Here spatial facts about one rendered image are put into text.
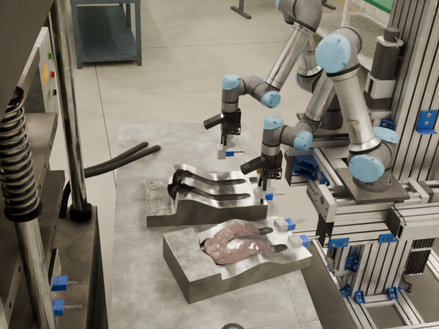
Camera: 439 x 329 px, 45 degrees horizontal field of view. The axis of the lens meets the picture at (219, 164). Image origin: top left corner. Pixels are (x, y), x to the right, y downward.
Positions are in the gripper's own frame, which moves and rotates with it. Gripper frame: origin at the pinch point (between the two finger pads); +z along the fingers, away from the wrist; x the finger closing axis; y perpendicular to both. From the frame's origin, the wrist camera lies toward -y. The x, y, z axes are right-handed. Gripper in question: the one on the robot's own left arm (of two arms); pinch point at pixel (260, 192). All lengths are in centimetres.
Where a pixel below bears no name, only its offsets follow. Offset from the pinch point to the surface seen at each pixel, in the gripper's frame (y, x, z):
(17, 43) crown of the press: -69, -84, -96
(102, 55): -87, 359, 79
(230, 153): -8.5, 27.0, -3.1
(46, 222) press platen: -81, -30, -14
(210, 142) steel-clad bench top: -13, 60, 10
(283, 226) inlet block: 5.7, -19.7, 2.9
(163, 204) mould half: -40.6, 0.1, 4.3
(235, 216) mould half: -11.3, -6.9, 6.8
